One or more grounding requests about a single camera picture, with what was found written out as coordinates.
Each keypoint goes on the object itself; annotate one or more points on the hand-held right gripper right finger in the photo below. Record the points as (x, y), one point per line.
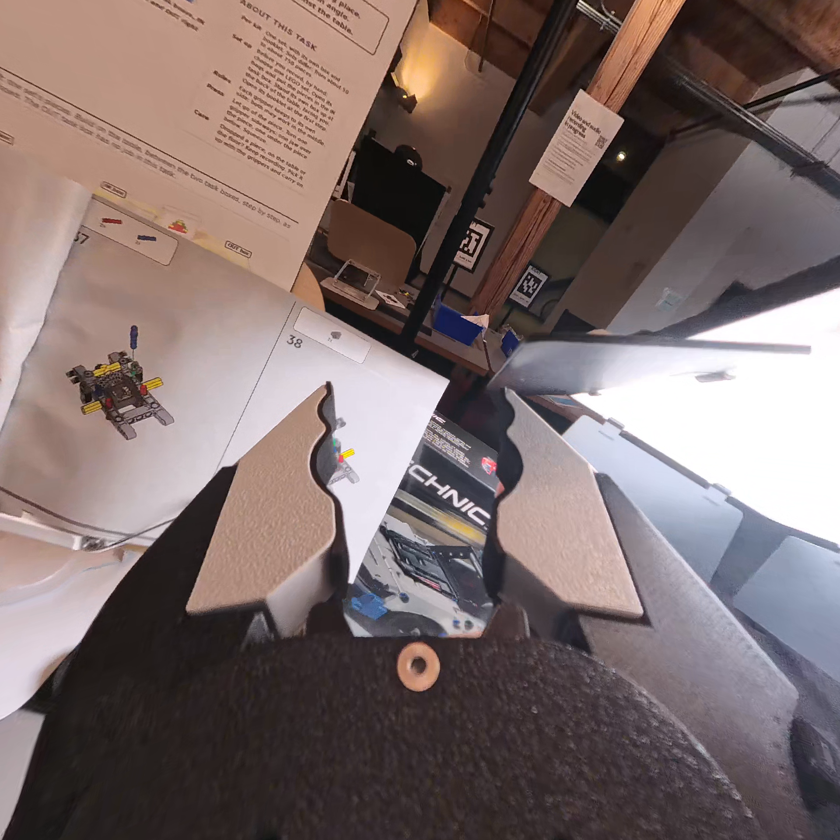
(558, 531)

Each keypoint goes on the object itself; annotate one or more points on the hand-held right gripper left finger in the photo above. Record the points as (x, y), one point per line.
(262, 525)

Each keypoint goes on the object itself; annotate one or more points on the lego instruction booklet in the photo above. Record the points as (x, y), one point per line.
(197, 315)

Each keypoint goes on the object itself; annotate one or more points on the lego set box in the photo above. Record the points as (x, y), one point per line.
(426, 525)

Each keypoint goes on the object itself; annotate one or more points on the grey partition panel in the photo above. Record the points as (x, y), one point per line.
(794, 584)
(649, 499)

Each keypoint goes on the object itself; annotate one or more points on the long work table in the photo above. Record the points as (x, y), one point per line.
(453, 352)

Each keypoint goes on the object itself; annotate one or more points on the small blue storage bin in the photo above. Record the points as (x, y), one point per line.
(456, 325)

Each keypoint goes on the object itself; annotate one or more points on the white book stand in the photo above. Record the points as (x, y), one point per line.
(39, 590)

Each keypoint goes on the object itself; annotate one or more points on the black white marker tag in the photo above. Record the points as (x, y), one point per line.
(529, 283)
(474, 246)

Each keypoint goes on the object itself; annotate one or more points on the clear acrylic stand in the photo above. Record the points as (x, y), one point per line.
(354, 282)

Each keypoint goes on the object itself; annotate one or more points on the tan chair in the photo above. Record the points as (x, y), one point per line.
(367, 243)

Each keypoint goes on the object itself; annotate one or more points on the black monitor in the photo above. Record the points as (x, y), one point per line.
(394, 190)

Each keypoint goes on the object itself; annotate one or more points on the white paper notice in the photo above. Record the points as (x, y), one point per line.
(577, 148)

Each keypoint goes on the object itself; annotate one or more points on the black metal pole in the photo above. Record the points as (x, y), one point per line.
(499, 151)

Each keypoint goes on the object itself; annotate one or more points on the white printed instruction board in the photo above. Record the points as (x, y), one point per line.
(131, 65)

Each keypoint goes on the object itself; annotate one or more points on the wall spot light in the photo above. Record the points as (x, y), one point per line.
(407, 100)

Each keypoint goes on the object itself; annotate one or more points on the wooden post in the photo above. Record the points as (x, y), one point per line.
(630, 59)

